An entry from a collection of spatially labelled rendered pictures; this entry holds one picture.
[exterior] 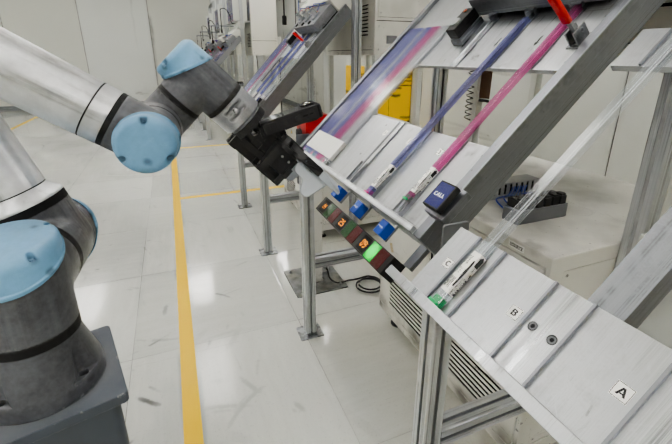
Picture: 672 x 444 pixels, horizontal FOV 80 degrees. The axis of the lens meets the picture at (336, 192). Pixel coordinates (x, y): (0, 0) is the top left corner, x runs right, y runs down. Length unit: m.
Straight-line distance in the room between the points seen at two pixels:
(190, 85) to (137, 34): 8.66
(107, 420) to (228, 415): 0.69
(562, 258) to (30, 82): 0.91
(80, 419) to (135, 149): 0.38
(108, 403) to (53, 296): 0.17
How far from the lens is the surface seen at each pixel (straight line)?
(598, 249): 1.02
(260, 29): 5.32
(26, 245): 0.64
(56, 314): 0.66
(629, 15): 0.89
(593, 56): 0.83
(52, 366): 0.69
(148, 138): 0.54
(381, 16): 2.21
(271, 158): 0.71
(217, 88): 0.68
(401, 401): 1.39
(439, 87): 1.48
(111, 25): 9.37
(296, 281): 1.91
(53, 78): 0.57
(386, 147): 0.93
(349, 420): 1.34
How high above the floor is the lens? 1.00
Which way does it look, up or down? 19 degrees down
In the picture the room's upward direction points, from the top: straight up
